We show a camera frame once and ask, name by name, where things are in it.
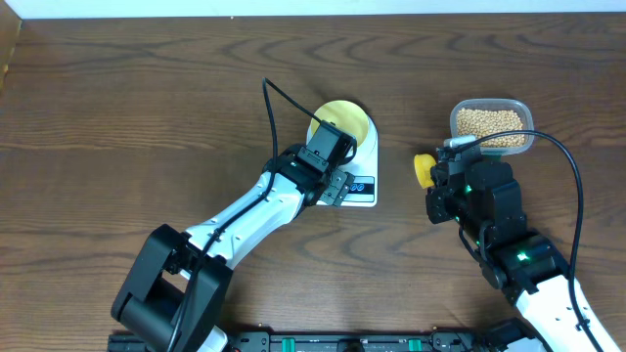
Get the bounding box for yellow measuring scoop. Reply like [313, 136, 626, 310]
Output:
[414, 154, 436, 189]

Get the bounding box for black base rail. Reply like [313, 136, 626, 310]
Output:
[107, 328, 495, 352]

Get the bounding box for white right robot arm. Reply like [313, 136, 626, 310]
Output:
[414, 154, 619, 351]

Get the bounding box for soybeans in container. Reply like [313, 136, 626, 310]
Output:
[456, 109, 525, 148]

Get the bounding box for clear plastic container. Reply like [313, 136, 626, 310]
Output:
[450, 98, 534, 156]

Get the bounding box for white digital kitchen scale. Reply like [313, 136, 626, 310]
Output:
[306, 117, 379, 207]

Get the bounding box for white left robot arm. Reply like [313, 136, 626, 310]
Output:
[111, 121, 357, 351]

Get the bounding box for pale yellow bowl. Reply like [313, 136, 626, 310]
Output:
[314, 100, 372, 148]

